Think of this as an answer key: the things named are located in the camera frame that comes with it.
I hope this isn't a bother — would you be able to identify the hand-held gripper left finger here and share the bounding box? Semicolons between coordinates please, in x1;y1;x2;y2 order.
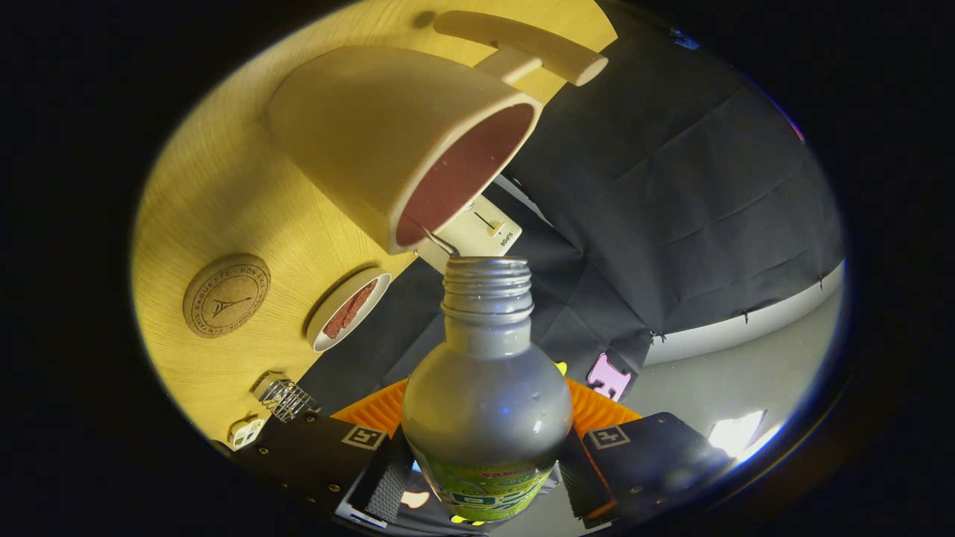
216;377;415;530

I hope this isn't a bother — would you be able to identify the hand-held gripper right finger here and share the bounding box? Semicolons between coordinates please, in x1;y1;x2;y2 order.
560;377;736;527

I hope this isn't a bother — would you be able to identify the silver juice bottle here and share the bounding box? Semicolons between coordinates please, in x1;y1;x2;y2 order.
401;256;574;523

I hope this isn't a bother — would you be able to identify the round cork coaster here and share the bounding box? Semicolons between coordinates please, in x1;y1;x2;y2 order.
182;254;272;339

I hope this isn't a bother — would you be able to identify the beige cup with stick handle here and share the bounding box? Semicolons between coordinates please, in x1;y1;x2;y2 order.
266;10;609;256

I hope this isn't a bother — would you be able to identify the white divided dish with grains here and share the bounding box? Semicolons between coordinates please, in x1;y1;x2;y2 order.
228;416;266;451

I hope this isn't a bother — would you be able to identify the bright ceiling light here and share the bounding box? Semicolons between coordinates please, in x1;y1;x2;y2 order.
707;409;784;459

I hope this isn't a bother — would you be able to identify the small white round plate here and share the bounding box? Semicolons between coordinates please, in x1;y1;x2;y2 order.
305;267;392;354

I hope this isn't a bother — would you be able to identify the reddish brown food slice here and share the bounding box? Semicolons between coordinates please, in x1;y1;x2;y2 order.
323;280;379;340

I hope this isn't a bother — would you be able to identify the white toaster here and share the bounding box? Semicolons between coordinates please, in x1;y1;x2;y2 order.
414;194;523;275

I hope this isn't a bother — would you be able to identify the wooden table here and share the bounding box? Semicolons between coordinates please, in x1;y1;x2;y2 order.
131;0;620;448

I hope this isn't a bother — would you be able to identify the metal wire basket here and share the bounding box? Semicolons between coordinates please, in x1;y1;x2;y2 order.
250;371;322;424

